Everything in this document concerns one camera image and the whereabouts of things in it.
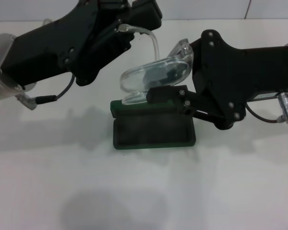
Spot green glasses case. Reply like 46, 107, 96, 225
109, 99, 197, 151

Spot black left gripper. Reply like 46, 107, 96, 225
0, 0, 135, 87

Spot left wrist dark cable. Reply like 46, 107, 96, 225
16, 73, 76, 111

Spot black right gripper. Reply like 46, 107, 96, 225
143, 29, 288, 130

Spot clear white glasses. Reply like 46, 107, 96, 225
118, 23, 195, 106

